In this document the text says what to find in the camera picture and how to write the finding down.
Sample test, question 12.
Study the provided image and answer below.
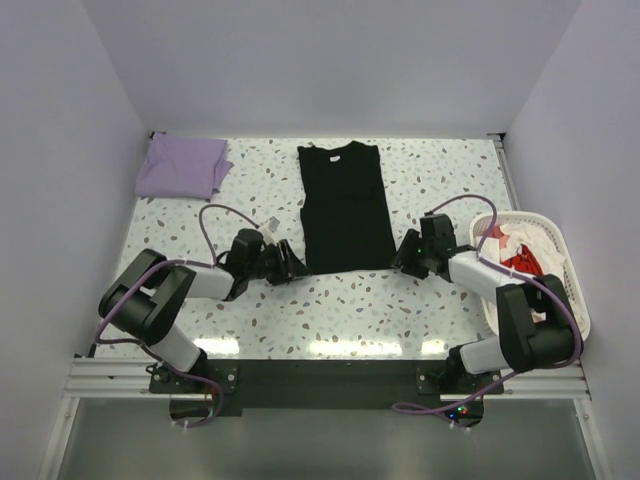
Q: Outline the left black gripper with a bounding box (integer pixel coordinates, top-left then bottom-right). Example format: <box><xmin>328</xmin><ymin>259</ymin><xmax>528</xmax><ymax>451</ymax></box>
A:
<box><xmin>245</xmin><ymin>239</ymin><xmax>311</xmax><ymax>286</ymax></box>

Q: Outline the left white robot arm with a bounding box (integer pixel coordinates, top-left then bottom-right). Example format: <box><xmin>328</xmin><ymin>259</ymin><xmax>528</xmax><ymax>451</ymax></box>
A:
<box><xmin>96</xmin><ymin>229</ymin><xmax>311</xmax><ymax>392</ymax></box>

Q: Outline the black t shirt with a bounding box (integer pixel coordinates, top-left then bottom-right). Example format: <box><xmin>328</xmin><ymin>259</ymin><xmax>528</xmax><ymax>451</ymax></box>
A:
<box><xmin>297</xmin><ymin>141</ymin><xmax>396</xmax><ymax>274</ymax></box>

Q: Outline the white red print t shirt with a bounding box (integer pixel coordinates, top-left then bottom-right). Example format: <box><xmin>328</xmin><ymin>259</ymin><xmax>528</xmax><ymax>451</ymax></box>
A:
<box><xmin>474</xmin><ymin>222</ymin><xmax>586</xmax><ymax>331</ymax></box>

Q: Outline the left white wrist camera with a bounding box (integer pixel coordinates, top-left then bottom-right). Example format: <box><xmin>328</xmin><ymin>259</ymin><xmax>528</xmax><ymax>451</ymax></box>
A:
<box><xmin>259</xmin><ymin>217</ymin><xmax>280</xmax><ymax>244</ymax></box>

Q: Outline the white laundry basket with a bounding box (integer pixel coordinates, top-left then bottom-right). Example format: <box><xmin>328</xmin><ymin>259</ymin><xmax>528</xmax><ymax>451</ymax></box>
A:
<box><xmin>469</xmin><ymin>211</ymin><xmax>593</xmax><ymax>346</ymax></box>

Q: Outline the folded purple t shirt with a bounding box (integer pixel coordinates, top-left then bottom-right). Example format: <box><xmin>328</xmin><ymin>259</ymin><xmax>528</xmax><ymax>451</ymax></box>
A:
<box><xmin>135</xmin><ymin>132</ymin><xmax>233</xmax><ymax>200</ymax></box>

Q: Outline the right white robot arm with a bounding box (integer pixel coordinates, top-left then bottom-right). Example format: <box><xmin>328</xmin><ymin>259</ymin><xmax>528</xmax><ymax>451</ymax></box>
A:
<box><xmin>392</xmin><ymin>214</ymin><xmax>584</xmax><ymax>393</ymax></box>

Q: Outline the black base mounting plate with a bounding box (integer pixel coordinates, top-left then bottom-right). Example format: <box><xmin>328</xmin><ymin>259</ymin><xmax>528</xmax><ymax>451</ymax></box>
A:
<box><xmin>146</xmin><ymin>359</ymin><xmax>501</xmax><ymax>420</ymax></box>

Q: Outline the aluminium frame rail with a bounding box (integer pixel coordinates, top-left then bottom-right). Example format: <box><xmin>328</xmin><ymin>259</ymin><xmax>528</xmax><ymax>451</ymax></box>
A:
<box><xmin>63</xmin><ymin>358</ymin><xmax>591</xmax><ymax>400</ymax></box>

